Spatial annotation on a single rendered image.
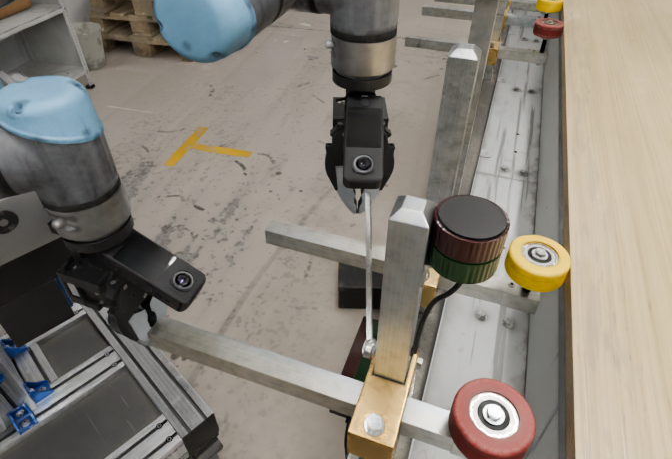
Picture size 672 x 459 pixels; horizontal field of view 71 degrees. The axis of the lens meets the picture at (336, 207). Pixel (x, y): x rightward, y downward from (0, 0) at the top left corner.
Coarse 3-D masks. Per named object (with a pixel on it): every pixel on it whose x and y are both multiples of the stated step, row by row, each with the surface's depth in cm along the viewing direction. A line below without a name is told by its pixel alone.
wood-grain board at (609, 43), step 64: (576, 0) 155; (640, 0) 155; (576, 64) 115; (640, 64) 115; (576, 128) 91; (640, 128) 91; (576, 192) 75; (640, 192) 75; (576, 256) 64; (640, 256) 64; (576, 320) 56; (640, 320) 56; (576, 384) 50; (640, 384) 50; (576, 448) 45; (640, 448) 45
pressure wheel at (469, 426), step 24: (480, 384) 49; (504, 384) 49; (456, 408) 47; (480, 408) 48; (504, 408) 48; (528, 408) 47; (456, 432) 47; (480, 432) 45; (504, 432) 46; (528, 432) 45; (480, 456) 45; (504, 456) 44
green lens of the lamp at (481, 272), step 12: (432, 240) 40; (432, 252) 40; (432, 264) 40; (444, 264) 39; (456, 264) 38; (468, 264) 38; (480, 264) 38; (492, 264) 38; (444, 276) 40; (456, 276) 39; (468, 276) 38; (480, 276) 39
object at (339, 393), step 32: (160, 320) 61; (192, 352) 58; (224, 352) 57; (256, 352) 57; (288, 384) 55; (320, 384) 54; (352, 384) 54; (416, 416) 51; (448, 416) 51; (448, 448) 51
